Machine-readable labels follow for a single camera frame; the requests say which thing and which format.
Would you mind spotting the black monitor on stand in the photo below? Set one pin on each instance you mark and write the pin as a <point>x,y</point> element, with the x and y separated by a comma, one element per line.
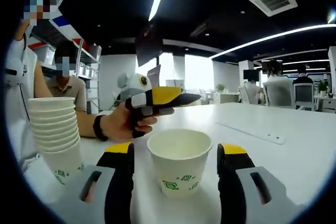
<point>250,74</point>

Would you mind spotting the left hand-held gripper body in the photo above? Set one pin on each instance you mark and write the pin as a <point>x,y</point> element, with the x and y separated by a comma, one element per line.
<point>134,85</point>

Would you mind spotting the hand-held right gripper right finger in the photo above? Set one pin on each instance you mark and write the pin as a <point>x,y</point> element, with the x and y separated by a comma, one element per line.
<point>231,200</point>

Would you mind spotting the white mesh office chair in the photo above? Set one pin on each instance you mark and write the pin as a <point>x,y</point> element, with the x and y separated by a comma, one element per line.
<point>304,96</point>
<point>279,93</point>

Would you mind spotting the group of white storage bins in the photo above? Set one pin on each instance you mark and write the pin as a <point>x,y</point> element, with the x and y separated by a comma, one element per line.
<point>86,70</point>

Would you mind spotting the metal storage shelf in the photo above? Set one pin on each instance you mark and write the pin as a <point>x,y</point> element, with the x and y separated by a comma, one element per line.
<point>98,82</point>

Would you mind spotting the potted green plant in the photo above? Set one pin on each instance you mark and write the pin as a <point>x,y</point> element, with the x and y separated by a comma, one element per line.
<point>323,86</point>
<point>220,87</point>

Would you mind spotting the hanging dark screen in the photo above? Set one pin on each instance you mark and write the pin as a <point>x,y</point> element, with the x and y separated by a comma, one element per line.
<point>147,48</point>

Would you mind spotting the black wristband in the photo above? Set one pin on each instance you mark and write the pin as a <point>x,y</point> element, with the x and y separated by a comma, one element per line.
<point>99,128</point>

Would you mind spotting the person's left hand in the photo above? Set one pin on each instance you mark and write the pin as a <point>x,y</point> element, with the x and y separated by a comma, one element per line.
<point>118,124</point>

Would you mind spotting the green printed white paper cup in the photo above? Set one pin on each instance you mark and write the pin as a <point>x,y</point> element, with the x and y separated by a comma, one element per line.
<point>181,166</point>

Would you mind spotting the red blue striped board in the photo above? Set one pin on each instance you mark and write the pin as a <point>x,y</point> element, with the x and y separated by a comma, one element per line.
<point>63,23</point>

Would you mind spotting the white cabinet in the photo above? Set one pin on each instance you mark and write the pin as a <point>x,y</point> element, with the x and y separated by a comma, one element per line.
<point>174,83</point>

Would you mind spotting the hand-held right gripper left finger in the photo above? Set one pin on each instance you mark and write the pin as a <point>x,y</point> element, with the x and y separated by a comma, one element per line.
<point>118,197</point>

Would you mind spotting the white chest-worn device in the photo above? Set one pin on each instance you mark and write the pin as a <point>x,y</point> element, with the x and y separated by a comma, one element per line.
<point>15,64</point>

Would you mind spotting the dark desk monitor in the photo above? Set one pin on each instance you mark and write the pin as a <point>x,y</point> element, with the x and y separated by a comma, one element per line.
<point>155,75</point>

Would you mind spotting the nested stack of paper cups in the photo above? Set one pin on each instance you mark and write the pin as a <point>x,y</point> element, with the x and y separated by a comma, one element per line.
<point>52,134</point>

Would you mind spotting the white table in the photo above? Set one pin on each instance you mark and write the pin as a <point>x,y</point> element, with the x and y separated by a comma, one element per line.
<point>288,169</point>

